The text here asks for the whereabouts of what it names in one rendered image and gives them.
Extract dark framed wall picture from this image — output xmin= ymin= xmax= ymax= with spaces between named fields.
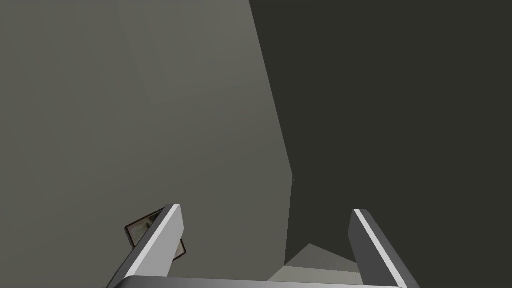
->
xmin=124 ymin=208 xmax=187 ymax=262

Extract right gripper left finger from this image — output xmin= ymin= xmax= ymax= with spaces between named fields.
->
xmin=106 ymin=203 xmax=185 ymax=288

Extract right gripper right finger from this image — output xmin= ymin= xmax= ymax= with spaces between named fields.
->
xmin=347 ymin=208 xmax=421 ymax=288

